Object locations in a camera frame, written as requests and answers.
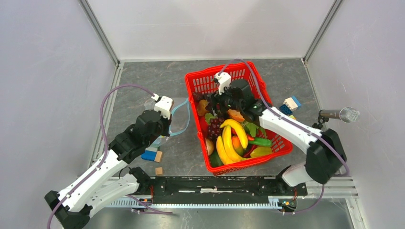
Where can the white blue toy block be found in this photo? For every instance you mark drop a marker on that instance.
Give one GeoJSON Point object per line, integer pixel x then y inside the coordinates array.
{"type": "Point", "coordinates": [292, 103]}

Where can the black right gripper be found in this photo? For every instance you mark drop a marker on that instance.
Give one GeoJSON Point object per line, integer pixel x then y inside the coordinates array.
{"type": "Point", "coordinates": [215, 98]}

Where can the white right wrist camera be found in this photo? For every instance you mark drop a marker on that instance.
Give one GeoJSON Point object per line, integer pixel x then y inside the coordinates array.
{"type": "Point", "coordinates": [223, 80]}

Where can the red plastic basket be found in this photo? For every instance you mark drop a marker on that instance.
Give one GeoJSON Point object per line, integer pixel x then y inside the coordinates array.
{"type": "Point", "coordinates": [202, 82]}

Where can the yellow toy starfruit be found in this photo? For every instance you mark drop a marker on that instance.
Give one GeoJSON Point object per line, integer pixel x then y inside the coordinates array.
{"type": "Point", "coordinates": [261, 151]}

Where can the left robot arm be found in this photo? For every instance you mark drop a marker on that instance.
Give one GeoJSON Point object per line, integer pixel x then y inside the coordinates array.
{"type": "Point", "coordinates": [76, 204]}

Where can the dark green toy avocado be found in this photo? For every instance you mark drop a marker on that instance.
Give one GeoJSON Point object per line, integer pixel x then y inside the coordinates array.
{"type": "Point", "coordinates": [215, 160]}

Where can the dark blue toy block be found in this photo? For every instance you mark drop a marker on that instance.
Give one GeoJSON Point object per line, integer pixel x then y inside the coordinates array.
{"type": "Point", "coordinates": [285, 110]}

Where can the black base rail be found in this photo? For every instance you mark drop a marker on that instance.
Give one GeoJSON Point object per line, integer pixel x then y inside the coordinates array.
{"type": "Point", "coordinates": [220, 191]}

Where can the toy onion half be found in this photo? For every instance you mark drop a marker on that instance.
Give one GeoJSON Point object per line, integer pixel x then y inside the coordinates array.
{"type": "Point", "coordinates": [210, 147]}

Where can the blue green stacked blocks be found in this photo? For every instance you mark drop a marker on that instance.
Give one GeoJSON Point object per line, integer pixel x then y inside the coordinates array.
{"type": "Point", "coordinates": [150, 154]}

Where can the clear zip top bag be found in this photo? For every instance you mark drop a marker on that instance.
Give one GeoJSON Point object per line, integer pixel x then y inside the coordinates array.
{"type": "Point", "coordinates": [180, 120]}

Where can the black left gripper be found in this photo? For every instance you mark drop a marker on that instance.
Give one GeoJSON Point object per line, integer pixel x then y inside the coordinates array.
{"type": "Point", "coordinates": [167, 122]}

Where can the brown toy potato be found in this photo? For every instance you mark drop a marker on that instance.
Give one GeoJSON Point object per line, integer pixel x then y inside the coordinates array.
{"type": "Point", "coordinates": [201, 108]}

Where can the small wooden cube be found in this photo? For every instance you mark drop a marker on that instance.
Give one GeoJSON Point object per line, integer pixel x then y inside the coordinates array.
{"type": "Point", "coordinates": [159, 171]}

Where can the purple toy grapes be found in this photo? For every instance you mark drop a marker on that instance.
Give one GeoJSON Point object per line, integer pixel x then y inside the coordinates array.
{"type": "Point", "coordinates": [214, 130]}

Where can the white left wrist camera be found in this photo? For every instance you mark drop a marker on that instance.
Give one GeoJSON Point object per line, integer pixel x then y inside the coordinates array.
{"type": "Point", "coordinates": [163, 105]}

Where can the orange toy fruit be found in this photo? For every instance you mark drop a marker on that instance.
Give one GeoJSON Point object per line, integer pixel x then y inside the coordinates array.
{"type": "Point", "coordinates": [237, 146]}

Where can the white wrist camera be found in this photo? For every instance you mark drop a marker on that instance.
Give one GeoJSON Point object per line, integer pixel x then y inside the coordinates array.
{"type": "Point", "coordinates": [223, 80]}
{"type": "Point", "coordinates": [163, 105]}

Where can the wooden block beside stack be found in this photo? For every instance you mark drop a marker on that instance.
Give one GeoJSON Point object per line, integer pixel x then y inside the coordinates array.
{"type": "Point", "coordinates": [158, 156]}

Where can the red toy chili pepper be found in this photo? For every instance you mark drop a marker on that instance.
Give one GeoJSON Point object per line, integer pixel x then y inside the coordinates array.
{"type": "Point", "coordinates": [251, 146]}

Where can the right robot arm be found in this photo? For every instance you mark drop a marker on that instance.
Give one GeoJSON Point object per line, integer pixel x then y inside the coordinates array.
{"type": "Point", "coordinates": [324, 152]}

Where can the silver microphone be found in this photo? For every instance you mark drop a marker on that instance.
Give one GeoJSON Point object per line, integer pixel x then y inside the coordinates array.
{"type": "Point", "coordinates": [347, 115]}

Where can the green toy pepper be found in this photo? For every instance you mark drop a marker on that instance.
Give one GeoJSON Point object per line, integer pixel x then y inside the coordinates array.
{"type": "Point", "coordinates": [260, 141]}

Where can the yellow toy banana bunch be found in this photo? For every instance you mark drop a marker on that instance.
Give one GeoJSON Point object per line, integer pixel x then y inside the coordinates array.
{"type": "Point", "coordinates": [224, 143]}

